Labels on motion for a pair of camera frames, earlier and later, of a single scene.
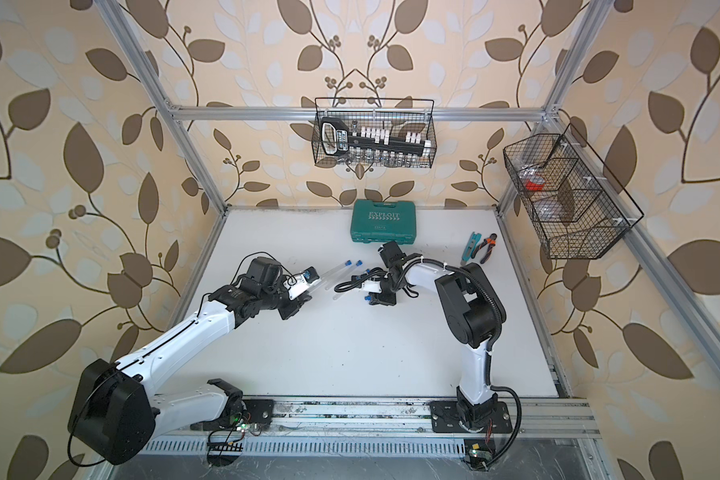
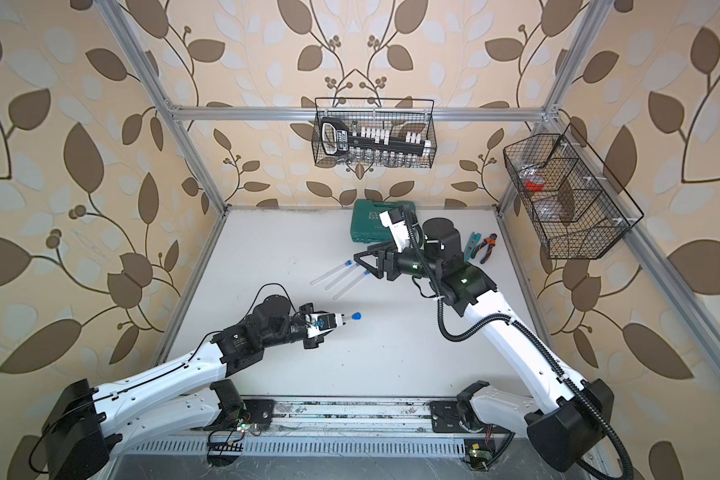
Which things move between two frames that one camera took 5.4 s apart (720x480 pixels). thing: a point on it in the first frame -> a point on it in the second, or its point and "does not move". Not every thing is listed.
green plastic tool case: (383, 221) does not move
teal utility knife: (474, 239) does not move
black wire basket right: (576, 205) does not move
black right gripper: (381, 298) -> (386, 256)
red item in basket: (531, 186) does not move
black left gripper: (293, 306) -> (305, 309)
